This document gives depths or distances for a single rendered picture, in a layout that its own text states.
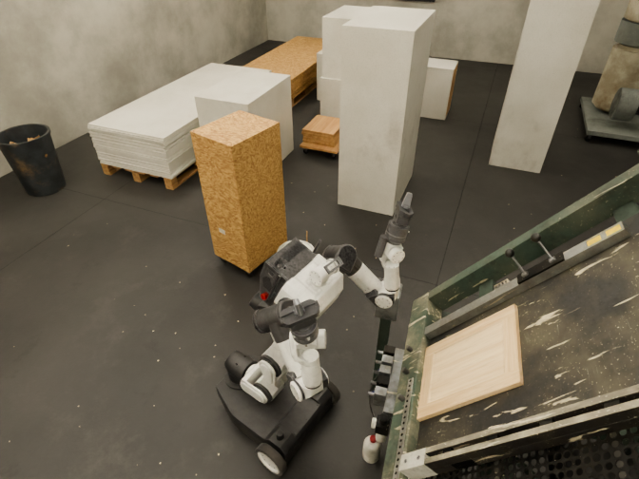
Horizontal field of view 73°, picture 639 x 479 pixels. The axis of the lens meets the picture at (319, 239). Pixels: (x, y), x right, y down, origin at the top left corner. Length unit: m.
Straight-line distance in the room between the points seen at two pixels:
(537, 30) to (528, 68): 0.37
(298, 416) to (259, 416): 0.23
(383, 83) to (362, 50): 0.31
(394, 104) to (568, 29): 2.03
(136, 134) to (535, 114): 4.33
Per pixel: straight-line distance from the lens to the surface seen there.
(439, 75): 6.66
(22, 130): 5.84
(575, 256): 1.86
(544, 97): 5.43
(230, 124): 3.37
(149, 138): 4.97
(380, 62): 3.91
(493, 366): 1.79
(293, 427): 2.69
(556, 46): 5.30
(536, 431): 1.46
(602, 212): 2.05
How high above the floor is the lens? 2.56
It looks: 38 degrees down
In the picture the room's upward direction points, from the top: straight up
